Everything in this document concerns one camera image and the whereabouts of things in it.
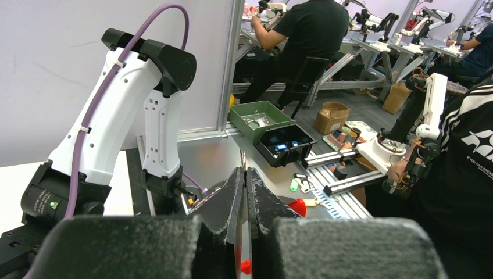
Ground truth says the person in black shirt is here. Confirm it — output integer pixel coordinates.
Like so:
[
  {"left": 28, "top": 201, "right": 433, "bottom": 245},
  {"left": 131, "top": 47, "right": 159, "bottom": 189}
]
[{"left": 235, "top": 0, "right": 350, "bottom": 105}]

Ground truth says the silver key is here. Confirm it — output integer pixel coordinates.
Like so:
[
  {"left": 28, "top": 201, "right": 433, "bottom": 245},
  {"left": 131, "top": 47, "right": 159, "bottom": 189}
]
[{"left": 240, "top": 149, "right": 248, "bottom": 172}]

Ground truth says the green key tag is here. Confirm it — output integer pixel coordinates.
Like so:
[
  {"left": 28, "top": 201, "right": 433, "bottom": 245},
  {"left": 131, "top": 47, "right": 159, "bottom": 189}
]
[{"left": 290, "top": 178, "right": 299, "bottom": 192}]

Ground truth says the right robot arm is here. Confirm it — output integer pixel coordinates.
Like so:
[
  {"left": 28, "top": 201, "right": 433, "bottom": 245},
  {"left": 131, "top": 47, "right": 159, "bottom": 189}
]
[{"left": 1, "top": 28, "right": 197, "bottom": 278}]

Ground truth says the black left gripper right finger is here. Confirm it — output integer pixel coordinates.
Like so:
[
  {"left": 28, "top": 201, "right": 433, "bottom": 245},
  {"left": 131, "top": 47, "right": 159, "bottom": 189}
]
[{"left": 246, "top": 167, "right": 447, "bottom": 278}]

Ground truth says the operator in black jacket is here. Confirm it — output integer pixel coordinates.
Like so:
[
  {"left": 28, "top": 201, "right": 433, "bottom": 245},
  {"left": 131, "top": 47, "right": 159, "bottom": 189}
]
[{"left": 365, "top": 82, "right": 492, "bottom": 278}]

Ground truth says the yellow key tag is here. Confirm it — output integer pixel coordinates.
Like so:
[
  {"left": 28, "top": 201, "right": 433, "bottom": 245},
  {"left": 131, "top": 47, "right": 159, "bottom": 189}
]
[{"left": 303, "top": 199, "right": 318, "bottom": 207}]

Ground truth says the black plastic bin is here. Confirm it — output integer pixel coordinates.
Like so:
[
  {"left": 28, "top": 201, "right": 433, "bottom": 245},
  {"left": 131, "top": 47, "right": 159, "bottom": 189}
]
[{"left": 253, "top": 124, "right": 317, "bottom": 168}]

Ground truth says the green plastic bin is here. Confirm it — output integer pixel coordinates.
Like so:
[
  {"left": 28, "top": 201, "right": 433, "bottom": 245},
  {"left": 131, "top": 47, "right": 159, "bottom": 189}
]
[{"left": 229, "top": 101, "right": 296, "bottom": 144}]

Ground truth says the cardboard box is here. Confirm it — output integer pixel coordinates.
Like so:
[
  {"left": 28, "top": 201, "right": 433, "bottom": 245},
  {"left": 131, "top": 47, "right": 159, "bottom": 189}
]
[{"left": 314, "top": 102, "right": 350, "bottom": 135}]

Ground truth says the metal key holder red handle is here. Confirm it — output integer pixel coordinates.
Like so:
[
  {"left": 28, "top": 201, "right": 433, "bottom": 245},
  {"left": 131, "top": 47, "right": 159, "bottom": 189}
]
[{"left": 285, "top": 198, "right": 307, "bottom": 217}]

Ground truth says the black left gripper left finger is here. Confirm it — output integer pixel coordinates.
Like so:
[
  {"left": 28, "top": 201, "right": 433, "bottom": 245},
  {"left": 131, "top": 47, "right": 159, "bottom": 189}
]
[{"left": 28, "top": 167, "right": 244, "bottom": 278}]

